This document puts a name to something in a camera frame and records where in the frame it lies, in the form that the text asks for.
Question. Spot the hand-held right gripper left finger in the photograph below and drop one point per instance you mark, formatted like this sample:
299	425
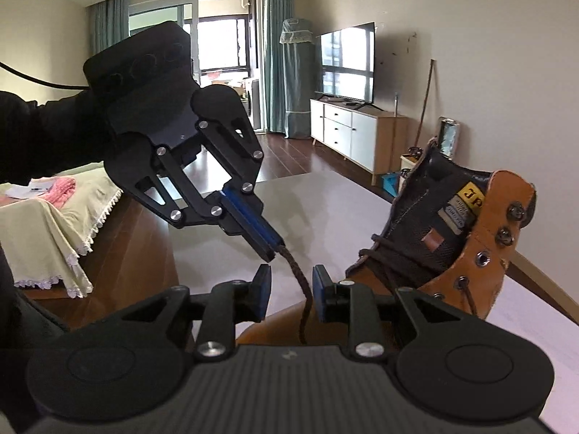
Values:
266	294

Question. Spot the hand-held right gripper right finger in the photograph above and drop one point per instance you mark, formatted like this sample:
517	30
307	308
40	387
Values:
320	294

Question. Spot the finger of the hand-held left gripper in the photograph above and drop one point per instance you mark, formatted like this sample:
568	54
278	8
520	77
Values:
253	221
246	237

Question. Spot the dark brown shoelace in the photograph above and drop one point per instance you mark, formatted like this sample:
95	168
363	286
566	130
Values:
296	271

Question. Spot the brown leather boot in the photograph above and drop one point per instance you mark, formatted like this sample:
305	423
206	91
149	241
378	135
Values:
488	244

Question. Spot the person's left forearm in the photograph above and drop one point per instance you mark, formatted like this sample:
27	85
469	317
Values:
45	135

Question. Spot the teal curtain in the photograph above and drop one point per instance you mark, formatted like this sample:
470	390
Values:
108	27
277	54

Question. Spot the balcony window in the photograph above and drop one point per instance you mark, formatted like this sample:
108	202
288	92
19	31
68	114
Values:
217	40

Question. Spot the washing machine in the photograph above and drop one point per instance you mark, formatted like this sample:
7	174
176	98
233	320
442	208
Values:
254	104

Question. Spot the blue dustpan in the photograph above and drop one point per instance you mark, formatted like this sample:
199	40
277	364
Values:
391	185

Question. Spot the white wooden television cabinet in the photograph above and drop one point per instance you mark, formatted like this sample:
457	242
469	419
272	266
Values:
362	140

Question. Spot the pink cloth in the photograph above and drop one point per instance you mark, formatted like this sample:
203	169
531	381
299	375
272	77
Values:
56	190

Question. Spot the green covered standing appliance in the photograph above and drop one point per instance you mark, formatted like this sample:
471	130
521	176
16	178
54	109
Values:
296	81

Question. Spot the white papers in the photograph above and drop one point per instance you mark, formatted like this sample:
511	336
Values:
18	191

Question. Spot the bed with pale green cover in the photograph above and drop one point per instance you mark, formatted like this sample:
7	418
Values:
45	235

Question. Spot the flat screen television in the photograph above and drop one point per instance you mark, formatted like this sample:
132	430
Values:
348	63

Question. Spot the wooden stick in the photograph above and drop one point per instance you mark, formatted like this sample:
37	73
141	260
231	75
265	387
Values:
427	101

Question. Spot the person's black clothing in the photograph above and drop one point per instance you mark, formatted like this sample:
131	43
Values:
22	316

